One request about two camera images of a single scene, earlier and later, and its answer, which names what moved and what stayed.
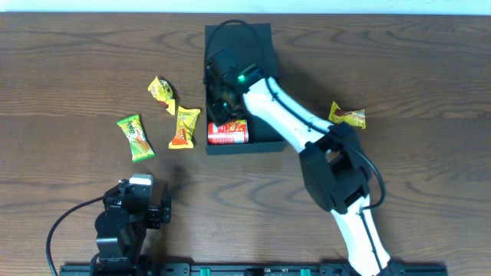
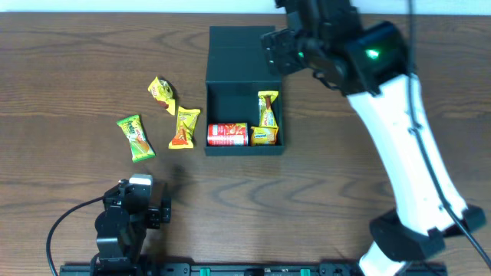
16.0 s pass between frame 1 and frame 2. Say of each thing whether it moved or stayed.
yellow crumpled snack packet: stayed
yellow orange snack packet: stayed
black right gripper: moved
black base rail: stayed
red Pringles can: stayed
